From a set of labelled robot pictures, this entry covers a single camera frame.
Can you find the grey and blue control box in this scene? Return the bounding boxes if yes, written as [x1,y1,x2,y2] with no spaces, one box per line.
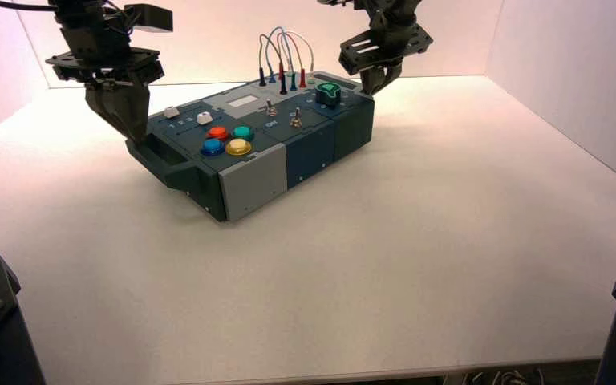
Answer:
[125,70,376,223]

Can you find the black plug jumper cable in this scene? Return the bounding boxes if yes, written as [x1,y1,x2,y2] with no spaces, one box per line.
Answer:
[257,33,289,95]

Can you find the white plug jumper cable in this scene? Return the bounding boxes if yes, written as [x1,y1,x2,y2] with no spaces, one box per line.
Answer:
[286,30,317,86]

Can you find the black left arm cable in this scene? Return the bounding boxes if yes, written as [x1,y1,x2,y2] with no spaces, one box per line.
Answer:
[0,0,59,13]

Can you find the white cable bundle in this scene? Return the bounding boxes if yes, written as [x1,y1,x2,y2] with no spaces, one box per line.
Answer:
[443,367,553,385]

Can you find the green rotary knob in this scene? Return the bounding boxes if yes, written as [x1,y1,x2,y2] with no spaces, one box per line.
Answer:
[315,82,344,106]

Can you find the red plug jumper cable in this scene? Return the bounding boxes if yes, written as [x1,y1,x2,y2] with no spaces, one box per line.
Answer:
[278,32,308,89]

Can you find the yellow push button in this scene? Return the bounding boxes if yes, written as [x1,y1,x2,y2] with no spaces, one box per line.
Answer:
[225,138,253,156]

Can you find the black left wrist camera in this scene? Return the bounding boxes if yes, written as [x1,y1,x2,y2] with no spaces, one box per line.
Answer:
[122,4,174,33]

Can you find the blue plug jumper cable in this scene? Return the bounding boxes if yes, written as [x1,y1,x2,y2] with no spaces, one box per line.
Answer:
[265,26,298,92]

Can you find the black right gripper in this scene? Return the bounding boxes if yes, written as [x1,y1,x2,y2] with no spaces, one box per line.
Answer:
[338,10,435,97]

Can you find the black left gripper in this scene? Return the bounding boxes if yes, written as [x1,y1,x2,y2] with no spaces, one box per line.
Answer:
[46,23,163,144]

